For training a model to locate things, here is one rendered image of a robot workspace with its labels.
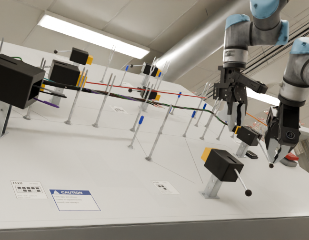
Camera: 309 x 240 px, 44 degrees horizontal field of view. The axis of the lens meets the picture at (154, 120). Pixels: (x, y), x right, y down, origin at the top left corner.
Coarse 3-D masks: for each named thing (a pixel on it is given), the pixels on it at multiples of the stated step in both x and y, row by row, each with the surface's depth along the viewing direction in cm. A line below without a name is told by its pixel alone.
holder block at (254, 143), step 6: (246, 126) 116; (240, 132) 115; (246, 132) 114; (252, 132) 112; (258, 132) 115; (240, 138) 115; (246, 138) 113; (252, 138) 112; (258, 138) 113; (252, 144) 113
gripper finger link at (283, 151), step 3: (279, 144) 111; (279, 147) 110; (282, 147) 105; (285, 147) 105; (288, 147) 105; (279, 150) 107; (282, 150) 106; (285, 150) 106; (288, 150) 106; (279, 153) 106; (282, 153) 106; (285, 153) 106; (276, 156) 108; (279, 156) 107; (282, 156) 107; (276, 159) 108; (279, 159) 107; (273, 162) 109; (276, 162) 109
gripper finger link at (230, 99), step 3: (231, 93) 115; (228, 96) 116; (231, 96) 115; (228, 99) 115; (231, 99) 115; (234, 99) 116; (228, 102) 116; (231, 102) 115; (228, 105) 115; (231, 105) 115; (228, 108) 116; (231, 108) 115; (228, 111) 116; (231, 111) 115; (228, 114) 116
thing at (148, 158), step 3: (171, 105) 85; (168, 111) 83; (168, 114) 84; (165, 117) 84; (165, 120) 84; (162, 123) 86; (162, 126) 85; (159, 129) 86; (162, 129) 86; (159, 132) 86; (159, 135) 86; (156, 138) 86; (156, 141) 86; (153, 144) 87; (153, 147) 87; (153, 150) 87; (150, 153) 87; (150, 156) 88; (147, 159) 88; (150, 159) 88
